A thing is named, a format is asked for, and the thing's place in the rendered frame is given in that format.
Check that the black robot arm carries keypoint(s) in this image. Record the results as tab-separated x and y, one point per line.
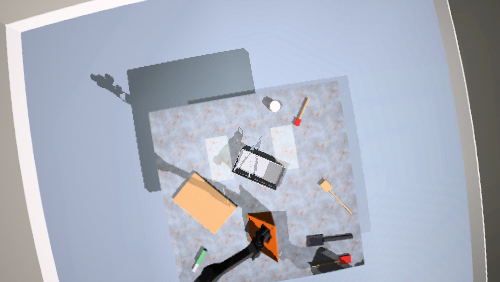
213	272

